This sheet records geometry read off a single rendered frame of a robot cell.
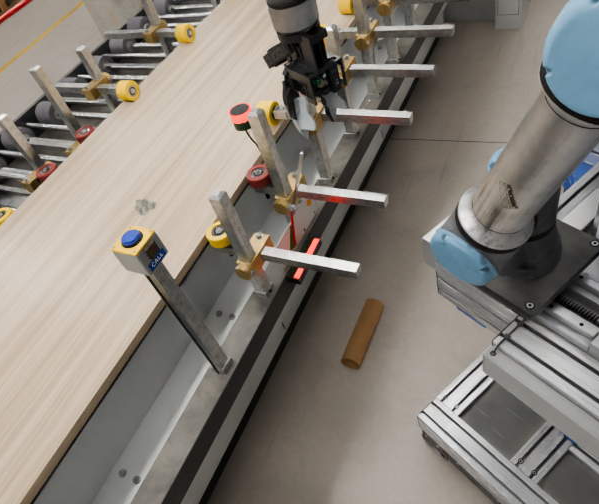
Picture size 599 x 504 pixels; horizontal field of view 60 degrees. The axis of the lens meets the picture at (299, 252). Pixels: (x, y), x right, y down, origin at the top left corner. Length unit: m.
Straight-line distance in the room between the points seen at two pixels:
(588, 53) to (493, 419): 1.41
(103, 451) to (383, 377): 1.09
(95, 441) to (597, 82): 1.33
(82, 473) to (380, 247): 1.62
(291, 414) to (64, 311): 0.99
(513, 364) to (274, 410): 1.28
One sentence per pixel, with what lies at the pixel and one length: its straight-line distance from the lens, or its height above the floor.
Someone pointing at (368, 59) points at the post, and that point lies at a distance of 2.11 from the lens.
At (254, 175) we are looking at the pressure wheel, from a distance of 1.64.
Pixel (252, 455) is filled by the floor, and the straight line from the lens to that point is 2.13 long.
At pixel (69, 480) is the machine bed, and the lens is 1.50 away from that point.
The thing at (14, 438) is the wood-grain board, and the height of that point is 0.90.
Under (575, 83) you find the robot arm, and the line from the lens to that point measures 0.57.
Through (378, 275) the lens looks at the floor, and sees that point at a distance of 2.42.
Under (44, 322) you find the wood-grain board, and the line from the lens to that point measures 1.60.
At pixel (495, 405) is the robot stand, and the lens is 1.85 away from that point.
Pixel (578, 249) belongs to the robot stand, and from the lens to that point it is 1.12.
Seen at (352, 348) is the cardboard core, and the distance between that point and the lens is 2.13.
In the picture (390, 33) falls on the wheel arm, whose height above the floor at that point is 0.95.
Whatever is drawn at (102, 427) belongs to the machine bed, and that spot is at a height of 0.75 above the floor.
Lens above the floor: 1.88
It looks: 46 degrees down
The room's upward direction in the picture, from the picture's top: 21 degrees counter-clockwise
